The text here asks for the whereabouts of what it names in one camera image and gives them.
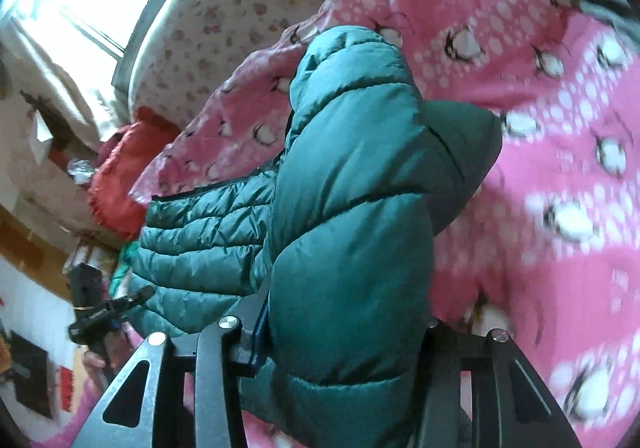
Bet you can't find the grey bed edge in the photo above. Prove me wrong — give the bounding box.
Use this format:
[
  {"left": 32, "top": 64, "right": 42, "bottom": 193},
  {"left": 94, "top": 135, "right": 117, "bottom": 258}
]
[{"left": 111, "top": 0, "right": 223, "bottom": 91}]

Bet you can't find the dark wall hanging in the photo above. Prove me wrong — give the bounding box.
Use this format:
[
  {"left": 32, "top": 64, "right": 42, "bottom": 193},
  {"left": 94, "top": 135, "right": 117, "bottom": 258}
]
[{"left": 7, "top": 330, "right": 55, "bottom": 421}]

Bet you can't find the teal quilted puffer jacket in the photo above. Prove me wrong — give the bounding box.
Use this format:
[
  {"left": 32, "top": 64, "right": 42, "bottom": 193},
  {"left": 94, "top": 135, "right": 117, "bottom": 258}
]
[{"left": 110, "top": 25, "right": 503, "bottom": 448}]

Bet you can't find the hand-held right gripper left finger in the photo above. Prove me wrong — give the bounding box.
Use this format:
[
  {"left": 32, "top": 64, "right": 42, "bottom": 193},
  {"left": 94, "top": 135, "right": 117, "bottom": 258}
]
[{"left": 75, "top": 273, "right": 273, "bottom": 448}]

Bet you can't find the red cloth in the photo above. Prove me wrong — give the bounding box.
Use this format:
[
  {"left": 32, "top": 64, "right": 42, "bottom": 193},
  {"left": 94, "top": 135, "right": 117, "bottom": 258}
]
[{"left": 87, "top": 105, "right": 181, "bottom": 241}]

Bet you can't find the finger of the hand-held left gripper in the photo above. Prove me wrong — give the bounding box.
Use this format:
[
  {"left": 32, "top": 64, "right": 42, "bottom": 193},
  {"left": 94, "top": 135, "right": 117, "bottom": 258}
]
[{"left": 100, "top": 285, "right": 156, "bottom": 324}]

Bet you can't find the white curtain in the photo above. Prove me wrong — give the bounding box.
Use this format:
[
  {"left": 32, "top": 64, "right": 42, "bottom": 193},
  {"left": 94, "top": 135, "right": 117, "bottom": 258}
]
[{"left": 0, "top": 0, "right": 133, "bottom": 156}]

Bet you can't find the person's left hand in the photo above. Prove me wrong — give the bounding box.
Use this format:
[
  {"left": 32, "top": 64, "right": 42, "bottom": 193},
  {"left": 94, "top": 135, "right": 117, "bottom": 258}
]
[{"left": 82, "top": 350, "right": 108, "bottom": 391}]

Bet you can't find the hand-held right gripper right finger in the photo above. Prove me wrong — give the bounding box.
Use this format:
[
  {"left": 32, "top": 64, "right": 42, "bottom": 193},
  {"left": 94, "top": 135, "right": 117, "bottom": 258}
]
[{"left": 422, "top": 318, "right": 583, "bottom": 448}]

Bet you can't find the pink penguin printed blanket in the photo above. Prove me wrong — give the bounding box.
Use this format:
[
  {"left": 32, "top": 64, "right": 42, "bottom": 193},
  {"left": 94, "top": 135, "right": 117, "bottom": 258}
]
[{"left": 25, "top": 0, "right": 640, "bottom": 448}]

